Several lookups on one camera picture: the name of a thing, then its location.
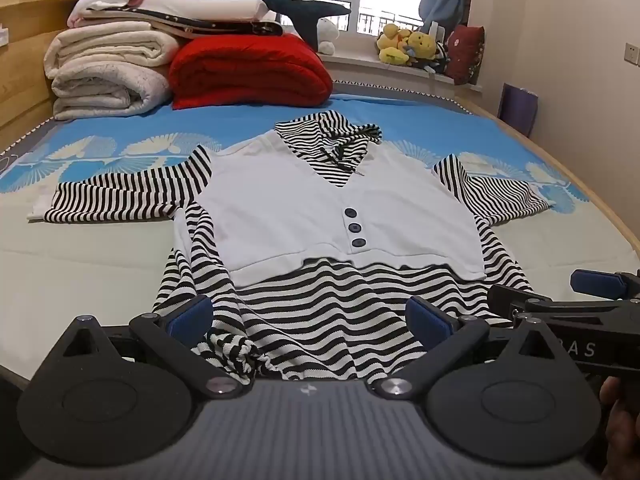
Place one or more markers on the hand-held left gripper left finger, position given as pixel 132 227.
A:
pixel 192 316

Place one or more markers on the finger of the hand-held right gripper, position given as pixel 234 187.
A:
pixel 510 297
pixel 597 281

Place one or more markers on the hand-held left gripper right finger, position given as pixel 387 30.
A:
pixel 427 319

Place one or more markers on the striped hooded shirt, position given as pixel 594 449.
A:
pixel 310 210

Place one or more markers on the person's right hand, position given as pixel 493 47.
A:
pixel 622 425

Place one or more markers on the purple bag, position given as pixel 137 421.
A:
pixel 517 110

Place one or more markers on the blue patterned bed sheet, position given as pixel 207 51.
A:
pixel 125 125

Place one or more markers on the grey trimmed mattress pad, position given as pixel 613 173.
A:
pixel 400 91

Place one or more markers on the white textured folded blanket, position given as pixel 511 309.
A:
pixel 110 90

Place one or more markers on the red cushion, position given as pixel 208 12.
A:
pixel 465 55

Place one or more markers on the black and white plush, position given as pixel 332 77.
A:
pixel 440 57

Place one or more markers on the red folded blanket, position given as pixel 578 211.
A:
pixel 250 67

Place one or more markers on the white window sill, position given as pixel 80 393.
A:
pixel 365 67

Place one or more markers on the yellow bear plush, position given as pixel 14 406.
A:
pixel 422 45

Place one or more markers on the yellow duck plush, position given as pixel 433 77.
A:
pixel 391 45

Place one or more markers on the white ribbed object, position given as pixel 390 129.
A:
pixel 439 30

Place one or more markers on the white folded quilt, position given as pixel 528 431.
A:
pixel 110 47

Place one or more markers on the dark patterned cloth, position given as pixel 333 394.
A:
pixel 220 27

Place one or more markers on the wooden headboard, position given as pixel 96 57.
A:
pixel 25 75

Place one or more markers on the white plush toy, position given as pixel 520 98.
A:
pixel 327 35

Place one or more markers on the wooden bed frame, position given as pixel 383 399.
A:
pixel 565 160

